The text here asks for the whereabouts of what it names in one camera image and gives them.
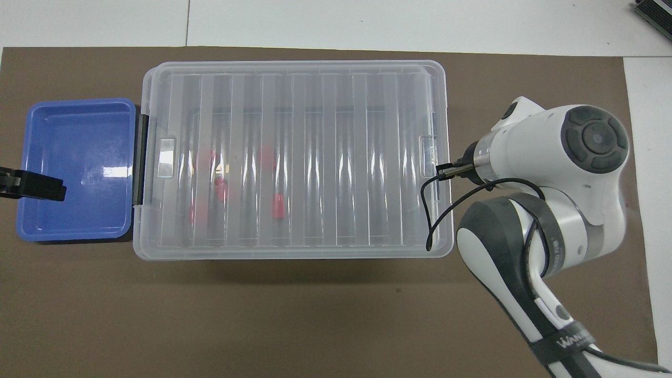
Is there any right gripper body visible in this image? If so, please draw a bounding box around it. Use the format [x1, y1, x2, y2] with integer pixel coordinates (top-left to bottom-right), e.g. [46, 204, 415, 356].
[455, 140, 477, 171]

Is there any clear plastic storage box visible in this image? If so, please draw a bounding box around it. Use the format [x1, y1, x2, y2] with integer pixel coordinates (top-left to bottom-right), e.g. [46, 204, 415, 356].
[143, 66, 447, 254]
[132, 60, 455, 261]

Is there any dark grey device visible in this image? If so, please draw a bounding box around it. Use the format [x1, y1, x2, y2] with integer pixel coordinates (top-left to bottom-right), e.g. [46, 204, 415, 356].
[632, 0, 672, 30]

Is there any blue plastic tray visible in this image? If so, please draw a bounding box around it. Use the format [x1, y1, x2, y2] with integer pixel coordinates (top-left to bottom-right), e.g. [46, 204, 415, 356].
[17, 98, 138, 244]

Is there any black cable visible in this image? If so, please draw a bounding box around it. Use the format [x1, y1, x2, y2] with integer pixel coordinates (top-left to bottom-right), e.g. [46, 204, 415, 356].
[422, 161, 672, 370]

